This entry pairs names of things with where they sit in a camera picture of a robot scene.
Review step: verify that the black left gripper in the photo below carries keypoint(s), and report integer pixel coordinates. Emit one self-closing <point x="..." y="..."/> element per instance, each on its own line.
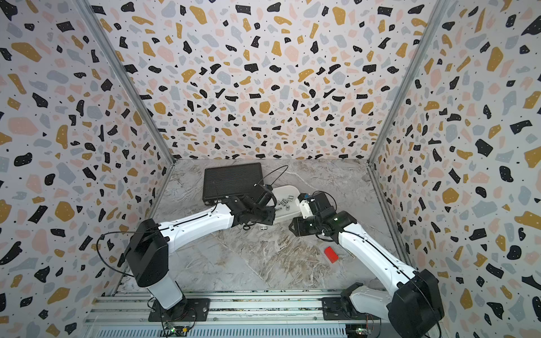
<point x="270" y="220"/>

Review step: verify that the aluminium corner post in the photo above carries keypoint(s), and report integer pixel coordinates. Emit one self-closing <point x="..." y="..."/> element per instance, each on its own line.
<point x="434" y="20"/>
<point x="85" y="10"/>

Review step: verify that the aluminium corner post left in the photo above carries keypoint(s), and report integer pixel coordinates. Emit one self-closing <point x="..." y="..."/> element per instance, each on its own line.
<point x="85" y="10"/>

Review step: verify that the black ribbed tool case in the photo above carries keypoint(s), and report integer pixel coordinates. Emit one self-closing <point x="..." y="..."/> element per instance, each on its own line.
<point x="220" y="182"/>

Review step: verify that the red plastic block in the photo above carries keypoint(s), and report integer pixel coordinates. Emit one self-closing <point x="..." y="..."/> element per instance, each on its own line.
<point x="331" y="254"/>

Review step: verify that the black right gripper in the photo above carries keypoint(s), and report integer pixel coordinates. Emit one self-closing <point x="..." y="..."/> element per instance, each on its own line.
<point x="298" y="229"/>

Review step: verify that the white plastic storage box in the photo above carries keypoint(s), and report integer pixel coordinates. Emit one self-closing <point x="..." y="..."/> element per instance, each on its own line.
<point x="287" y="203"/>

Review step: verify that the aluminium corner post right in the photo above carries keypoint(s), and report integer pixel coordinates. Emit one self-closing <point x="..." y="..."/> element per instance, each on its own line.
<point x="434" y="20"/>

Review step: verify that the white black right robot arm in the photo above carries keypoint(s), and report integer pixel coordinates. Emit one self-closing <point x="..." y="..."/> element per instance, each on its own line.
<point x="411" y="301"/>

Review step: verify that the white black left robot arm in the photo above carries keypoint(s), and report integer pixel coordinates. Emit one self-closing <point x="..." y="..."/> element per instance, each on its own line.
<point x="151" y="245"/>

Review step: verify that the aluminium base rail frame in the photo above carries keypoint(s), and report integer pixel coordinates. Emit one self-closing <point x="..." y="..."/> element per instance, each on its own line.
<point x="270" y="313"/>

